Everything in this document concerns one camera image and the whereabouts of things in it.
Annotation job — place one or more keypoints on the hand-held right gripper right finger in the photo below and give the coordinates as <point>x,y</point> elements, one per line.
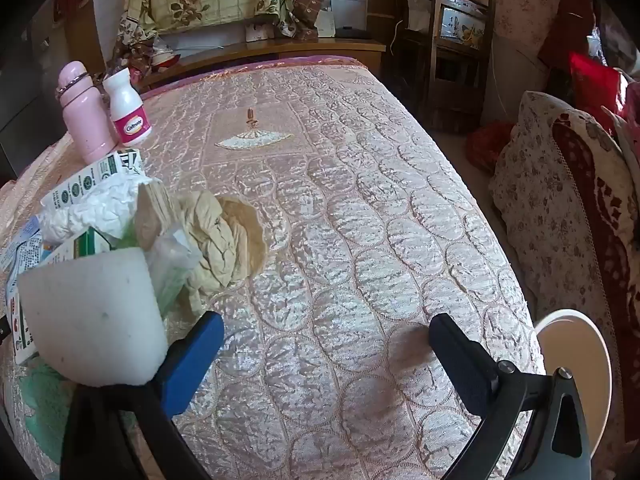
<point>457,355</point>

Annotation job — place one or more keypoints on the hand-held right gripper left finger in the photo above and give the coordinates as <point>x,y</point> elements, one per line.
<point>196,355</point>

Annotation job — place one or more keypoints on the white foam block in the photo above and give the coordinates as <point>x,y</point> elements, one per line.
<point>90,315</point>

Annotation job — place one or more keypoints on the white plastic bin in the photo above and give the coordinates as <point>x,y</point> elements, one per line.
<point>575,360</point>

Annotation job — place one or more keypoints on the pale green plastic bag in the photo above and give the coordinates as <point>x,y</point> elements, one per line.
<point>42,405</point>

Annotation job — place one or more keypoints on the white packet green print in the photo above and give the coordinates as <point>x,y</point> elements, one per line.
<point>90,210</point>

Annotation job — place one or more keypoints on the white packet red print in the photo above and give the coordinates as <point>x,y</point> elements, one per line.
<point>17,320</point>

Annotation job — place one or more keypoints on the blue packet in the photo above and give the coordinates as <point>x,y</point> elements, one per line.
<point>22,250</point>

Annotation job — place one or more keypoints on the pink quilted table cover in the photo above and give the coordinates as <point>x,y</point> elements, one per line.
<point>350,240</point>

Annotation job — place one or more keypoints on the floral covered sofa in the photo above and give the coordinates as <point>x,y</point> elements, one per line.
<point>560,220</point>

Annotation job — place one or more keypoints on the red bag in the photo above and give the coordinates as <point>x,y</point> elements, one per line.
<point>487,147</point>

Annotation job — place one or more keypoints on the white medicine bottle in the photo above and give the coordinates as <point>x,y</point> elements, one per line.
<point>127,110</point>

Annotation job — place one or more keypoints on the pink bottle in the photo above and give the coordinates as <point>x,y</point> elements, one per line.
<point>85,120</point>

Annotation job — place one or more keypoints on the dark wooden chair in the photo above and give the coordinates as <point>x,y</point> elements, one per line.
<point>450,75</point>

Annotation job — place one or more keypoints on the red white ornament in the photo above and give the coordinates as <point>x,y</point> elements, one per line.
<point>164,56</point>

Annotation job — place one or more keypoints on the grey refrigerator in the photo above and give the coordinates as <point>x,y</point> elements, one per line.
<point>30,100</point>

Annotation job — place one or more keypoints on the wooden television cabinet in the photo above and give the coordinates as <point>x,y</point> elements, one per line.
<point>280,50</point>

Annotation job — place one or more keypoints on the framed picture on chair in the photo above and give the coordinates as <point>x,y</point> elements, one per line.
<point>462,25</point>

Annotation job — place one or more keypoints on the white paper sheet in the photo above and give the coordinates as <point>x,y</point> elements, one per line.
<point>261,30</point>

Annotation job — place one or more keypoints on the black set-top box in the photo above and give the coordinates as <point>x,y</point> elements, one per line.
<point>352,33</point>

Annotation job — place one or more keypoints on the tall floral covered appliance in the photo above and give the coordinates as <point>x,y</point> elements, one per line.
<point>510,0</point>

